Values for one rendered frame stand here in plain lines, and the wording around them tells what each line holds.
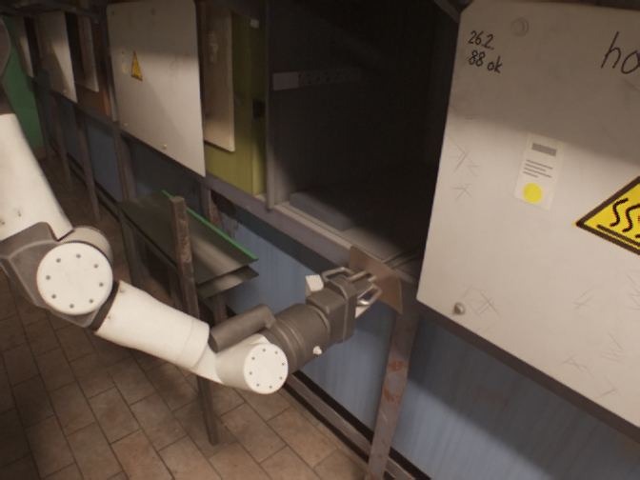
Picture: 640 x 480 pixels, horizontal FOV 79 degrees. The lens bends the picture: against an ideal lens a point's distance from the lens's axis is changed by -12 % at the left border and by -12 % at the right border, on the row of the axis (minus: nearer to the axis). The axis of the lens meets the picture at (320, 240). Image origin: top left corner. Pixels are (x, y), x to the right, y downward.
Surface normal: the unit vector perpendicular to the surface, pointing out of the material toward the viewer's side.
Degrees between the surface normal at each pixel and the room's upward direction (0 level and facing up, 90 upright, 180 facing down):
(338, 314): 90
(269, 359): 56
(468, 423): 90
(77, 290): 73
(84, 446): 0
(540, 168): 90
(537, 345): 90
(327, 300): 1
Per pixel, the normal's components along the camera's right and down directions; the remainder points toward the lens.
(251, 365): 0.59, -0.18
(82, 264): 0.44, 0.18
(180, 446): 0.04, -0.87
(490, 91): -0.74, 0.30
